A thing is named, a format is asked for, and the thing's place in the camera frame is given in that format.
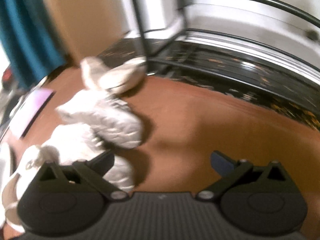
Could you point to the white knit slip-on shoe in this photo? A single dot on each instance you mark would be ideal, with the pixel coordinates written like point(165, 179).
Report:
point(15, 187)
point(117, 76)

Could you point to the teal curtain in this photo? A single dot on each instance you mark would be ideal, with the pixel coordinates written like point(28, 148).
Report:
point(30, 30)

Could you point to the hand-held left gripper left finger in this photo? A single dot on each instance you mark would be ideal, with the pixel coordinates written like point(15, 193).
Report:
point(101, 160)

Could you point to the white chunky lace-up sneaker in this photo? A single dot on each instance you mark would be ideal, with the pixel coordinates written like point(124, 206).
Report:
point(107, 120)
point(82, 145)

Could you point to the white and purple box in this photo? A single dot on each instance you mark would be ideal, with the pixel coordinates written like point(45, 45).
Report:
point(31, 112)

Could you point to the brown wooden panel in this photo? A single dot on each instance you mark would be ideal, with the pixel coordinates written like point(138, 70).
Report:
point(82, 12)

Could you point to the black metal shoe rack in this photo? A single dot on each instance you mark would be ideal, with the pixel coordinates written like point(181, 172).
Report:
point(225, 30)

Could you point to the grey round wall knob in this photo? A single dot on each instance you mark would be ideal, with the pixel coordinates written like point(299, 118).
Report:
point(312, 34)

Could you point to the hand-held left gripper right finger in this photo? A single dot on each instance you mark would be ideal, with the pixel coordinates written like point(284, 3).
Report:
point(220, 163)

